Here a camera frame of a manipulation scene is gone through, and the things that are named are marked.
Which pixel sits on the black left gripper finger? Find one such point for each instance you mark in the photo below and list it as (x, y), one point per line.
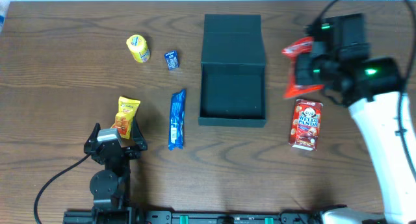
(137, 136)
(92, 139)

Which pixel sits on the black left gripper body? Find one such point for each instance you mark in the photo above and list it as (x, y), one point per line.
(114, 151)

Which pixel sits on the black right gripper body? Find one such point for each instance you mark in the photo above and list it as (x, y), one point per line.
(302, 69)

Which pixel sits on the red Hacks candy bag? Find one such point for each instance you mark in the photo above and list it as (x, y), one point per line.
(300, 74)

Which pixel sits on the blue Oreo cookie pack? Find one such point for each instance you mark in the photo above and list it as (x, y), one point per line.
(176, 120)

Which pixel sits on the red Hello Panda box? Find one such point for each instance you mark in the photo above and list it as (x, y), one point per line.
(305, 128)

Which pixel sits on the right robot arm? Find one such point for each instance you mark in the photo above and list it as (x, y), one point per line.
(371, 92)

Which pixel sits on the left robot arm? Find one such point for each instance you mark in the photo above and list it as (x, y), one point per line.
(111, 186)

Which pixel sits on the yellow orange snack bag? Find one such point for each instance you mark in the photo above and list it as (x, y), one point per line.
(123, 120)

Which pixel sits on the small blue snack packet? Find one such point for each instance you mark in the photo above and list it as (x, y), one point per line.
(172, 60)

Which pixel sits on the dark green gift box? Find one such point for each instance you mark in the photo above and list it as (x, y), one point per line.
(233, 67)

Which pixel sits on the yellow candy canister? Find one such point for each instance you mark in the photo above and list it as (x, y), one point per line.
(138, 48)

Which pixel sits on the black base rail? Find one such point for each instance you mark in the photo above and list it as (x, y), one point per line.
(139, 216)

